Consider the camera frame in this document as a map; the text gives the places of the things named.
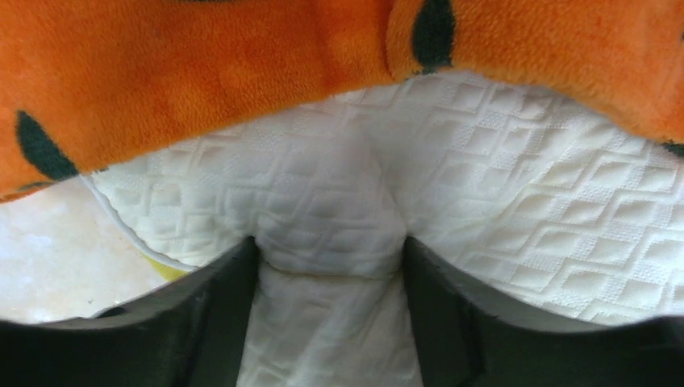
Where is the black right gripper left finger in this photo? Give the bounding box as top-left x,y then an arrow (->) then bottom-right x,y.
1,238 -> 260,387

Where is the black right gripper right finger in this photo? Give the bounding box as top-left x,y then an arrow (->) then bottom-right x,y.
402,237 -> 683,387

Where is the white pillow yellow edge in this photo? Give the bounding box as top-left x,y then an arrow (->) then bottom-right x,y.
85,73 -> 683,386

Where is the orange patterned pillowcase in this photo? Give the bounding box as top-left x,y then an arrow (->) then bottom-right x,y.
1,0 -> 683,202

